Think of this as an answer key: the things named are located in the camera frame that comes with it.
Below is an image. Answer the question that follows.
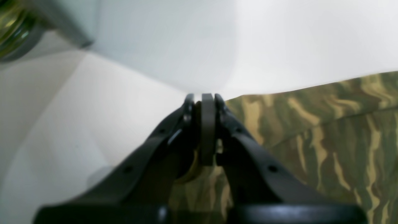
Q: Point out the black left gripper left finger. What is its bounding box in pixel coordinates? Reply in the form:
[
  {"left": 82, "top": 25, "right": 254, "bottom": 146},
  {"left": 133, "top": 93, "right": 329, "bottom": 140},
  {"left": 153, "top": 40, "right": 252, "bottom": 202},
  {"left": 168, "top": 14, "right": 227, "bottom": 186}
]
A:
[{"left": 34, "top": 94, "right": 200, "bottom": 224}]

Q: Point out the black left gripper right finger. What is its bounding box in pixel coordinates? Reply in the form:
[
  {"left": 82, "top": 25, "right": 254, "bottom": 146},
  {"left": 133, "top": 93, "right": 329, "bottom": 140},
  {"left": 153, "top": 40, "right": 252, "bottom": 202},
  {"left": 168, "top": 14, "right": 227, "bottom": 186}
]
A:
[{"left": 208, "top": 94, "right": 368, "bottom": 224}]

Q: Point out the camouflage t-shirt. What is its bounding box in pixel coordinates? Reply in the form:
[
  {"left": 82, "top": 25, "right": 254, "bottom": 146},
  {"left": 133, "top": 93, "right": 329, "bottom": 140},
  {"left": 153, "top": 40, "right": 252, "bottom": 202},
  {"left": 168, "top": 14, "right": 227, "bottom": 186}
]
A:
[{"left": 169, "top": 72, "right": 398, "bottom": 224}]

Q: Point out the clear plastic bottle red cap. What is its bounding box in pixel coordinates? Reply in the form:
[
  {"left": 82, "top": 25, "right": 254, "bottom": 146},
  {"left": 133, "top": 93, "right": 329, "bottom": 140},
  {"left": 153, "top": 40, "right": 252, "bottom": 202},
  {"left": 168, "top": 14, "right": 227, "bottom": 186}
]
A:
[{"left": 0, "top": 0, "right": 43, "bottom": 63}]

